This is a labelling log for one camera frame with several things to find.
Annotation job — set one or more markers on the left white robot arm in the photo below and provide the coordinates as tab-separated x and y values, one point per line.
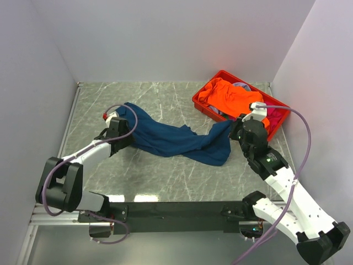
62	178

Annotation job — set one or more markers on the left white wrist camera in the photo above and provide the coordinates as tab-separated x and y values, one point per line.
107	117

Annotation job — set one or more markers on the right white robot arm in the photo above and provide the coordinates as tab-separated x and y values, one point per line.
315	233

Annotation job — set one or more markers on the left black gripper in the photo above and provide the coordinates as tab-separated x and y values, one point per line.
129	140

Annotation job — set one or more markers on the lavender t shirt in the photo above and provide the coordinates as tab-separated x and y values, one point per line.
243	85

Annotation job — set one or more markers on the black base beam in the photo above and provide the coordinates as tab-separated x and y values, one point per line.
179	216

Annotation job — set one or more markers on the orange t shirt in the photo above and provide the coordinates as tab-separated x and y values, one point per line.
222	97

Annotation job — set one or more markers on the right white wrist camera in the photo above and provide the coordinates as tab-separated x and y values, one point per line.
258	111

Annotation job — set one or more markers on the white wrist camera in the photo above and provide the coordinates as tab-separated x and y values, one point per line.
107	117
258	111

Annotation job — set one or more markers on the blue mickey t shirt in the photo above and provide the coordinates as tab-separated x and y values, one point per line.
165	140

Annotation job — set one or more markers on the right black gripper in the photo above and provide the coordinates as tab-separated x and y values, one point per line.
235	126

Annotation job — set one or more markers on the magenta t shirt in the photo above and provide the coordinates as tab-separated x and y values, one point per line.
273	116

